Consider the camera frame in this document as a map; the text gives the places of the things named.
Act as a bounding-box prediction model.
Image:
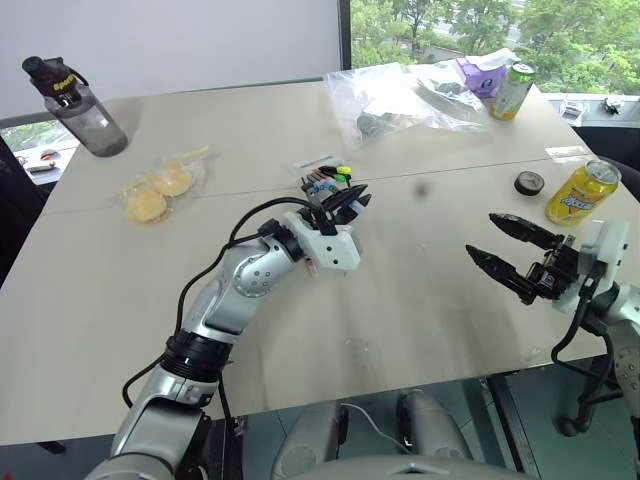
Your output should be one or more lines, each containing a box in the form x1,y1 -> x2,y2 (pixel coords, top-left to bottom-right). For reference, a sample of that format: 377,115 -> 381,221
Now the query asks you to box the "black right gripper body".
519,233 -> 590,307

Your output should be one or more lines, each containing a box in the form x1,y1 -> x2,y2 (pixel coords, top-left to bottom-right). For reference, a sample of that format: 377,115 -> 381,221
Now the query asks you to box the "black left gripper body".
307,202 -> 354,236

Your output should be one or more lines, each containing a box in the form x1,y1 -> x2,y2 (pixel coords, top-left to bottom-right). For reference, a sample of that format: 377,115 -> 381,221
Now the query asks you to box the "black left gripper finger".
337,192 -> 373,225
324,183 -> 370,211

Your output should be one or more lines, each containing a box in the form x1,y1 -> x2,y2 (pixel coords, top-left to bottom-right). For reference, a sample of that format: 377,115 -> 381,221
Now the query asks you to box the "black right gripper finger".
488,212 -> 569,250
464,243 -> 540,301

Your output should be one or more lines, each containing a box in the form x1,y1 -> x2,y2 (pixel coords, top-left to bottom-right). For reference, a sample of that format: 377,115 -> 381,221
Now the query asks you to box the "black pen green cap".
318,165 -> 354,183

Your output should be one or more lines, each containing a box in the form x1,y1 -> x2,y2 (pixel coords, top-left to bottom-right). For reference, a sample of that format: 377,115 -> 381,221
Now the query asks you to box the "clear pen packet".
293,153 -> 346,174

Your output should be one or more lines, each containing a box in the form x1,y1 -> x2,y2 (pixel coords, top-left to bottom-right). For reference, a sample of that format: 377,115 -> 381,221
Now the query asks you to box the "black round lid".
513,170 -> 544,197

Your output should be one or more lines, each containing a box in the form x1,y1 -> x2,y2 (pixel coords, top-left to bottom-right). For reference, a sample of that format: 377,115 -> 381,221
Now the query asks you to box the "yellow drink can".
544,158 -> 623,226

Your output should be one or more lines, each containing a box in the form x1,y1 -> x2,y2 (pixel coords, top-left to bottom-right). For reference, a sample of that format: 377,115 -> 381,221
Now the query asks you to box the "large clear plastic bag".
323,62 -> 494,150

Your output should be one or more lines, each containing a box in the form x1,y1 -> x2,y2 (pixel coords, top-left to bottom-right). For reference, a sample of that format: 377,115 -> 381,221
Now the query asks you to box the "black chair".
572,124 -> 640,201

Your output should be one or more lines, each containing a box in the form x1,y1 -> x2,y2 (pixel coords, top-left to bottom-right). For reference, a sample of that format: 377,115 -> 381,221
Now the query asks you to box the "green and white drink can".
488,62 -> 536,122

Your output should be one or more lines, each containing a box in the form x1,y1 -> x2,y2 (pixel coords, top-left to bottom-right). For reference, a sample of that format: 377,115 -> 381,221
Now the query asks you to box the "clear zip bag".
109,144 -> 211,226

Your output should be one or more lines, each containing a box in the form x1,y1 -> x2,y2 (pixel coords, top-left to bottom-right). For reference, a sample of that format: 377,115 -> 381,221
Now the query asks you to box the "black table leg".
487,372 -> 542,480

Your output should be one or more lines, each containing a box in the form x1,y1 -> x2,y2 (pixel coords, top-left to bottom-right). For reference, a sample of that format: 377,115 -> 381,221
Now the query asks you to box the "purple tissue pack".
453,48 -> 524,100

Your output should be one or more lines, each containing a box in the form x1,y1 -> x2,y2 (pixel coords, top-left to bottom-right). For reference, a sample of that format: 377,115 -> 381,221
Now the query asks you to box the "yellow round bun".
127,189 -> 167,224
153,163 -> 195,197

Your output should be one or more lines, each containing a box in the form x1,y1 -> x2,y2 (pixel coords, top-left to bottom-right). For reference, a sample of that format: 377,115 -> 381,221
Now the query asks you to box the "grey rounded shape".
397,389 -> 474,461
272,402 -> 351,480

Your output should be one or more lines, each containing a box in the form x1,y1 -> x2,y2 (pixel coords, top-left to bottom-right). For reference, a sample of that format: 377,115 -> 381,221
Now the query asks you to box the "grey rounded body shell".
299,454 -> 531,480

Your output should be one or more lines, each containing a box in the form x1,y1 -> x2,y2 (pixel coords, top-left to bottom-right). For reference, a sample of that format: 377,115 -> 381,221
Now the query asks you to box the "grey translucent water bottle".
21,55 -> 129,159

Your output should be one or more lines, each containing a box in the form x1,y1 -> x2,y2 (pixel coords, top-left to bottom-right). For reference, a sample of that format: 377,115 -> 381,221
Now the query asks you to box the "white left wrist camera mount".
284,202 -> 362,274

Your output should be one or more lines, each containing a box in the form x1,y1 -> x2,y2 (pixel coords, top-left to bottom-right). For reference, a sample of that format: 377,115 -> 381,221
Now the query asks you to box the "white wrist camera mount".
284,202 -> 362,274
554,218 -> 630,315

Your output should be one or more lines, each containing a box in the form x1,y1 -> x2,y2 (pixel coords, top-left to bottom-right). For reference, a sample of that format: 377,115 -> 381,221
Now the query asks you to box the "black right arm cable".
549,277 -> 626,437

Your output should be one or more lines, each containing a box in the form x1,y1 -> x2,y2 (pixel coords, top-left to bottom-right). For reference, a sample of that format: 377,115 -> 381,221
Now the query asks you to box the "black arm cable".
549,277 -> 626,437
121,197 -> 326,421

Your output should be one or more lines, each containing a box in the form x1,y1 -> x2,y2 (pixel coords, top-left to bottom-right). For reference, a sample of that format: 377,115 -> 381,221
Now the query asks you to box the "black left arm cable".
121,197 -> 326,421

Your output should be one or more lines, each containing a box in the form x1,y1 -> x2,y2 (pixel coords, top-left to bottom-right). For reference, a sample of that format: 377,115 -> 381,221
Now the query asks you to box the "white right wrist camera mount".
554,218 -> 630,315

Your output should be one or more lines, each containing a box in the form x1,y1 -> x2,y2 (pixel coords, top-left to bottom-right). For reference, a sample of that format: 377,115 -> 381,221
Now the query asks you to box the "black window frame post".
337,0 -> 354,71

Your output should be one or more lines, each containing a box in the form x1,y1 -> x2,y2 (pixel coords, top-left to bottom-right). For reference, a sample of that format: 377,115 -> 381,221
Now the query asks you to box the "thin white cable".
344,402 -> 414,455

